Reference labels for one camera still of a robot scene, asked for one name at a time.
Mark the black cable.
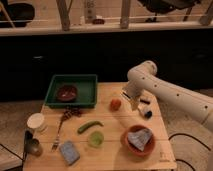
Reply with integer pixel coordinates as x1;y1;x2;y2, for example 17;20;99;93
168;132;213;171

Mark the black chair left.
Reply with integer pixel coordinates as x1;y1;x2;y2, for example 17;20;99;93
0;0;35;28

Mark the black office chair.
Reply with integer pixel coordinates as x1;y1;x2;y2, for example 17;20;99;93
137;0;201;23

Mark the metal fork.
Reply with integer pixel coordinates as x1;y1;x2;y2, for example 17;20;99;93
51;116;65;151

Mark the dark red bowl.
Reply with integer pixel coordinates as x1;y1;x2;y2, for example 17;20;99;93
56;85;78;102

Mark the grey blue cloth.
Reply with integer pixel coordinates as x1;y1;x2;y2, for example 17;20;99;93
127;128;152;151

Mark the green plastic cup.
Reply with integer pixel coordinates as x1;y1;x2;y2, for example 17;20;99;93
88;131;104;148

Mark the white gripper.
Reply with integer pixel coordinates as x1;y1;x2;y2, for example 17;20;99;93
123;81;142;111

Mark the blue sponge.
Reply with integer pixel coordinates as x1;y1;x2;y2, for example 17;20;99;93
59;141;80;165

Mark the dark grape bunch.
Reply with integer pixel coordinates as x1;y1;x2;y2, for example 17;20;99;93
63;108;82;120

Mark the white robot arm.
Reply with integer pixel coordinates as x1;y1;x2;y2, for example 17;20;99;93
123;60;213;133

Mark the green plastic tray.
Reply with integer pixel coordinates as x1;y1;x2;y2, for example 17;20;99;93
45;74;97;108

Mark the metal cup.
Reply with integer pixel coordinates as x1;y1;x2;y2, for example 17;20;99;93
26;139;43;156

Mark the green cucumber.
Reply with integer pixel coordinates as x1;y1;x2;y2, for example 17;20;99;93
77;121;104;134

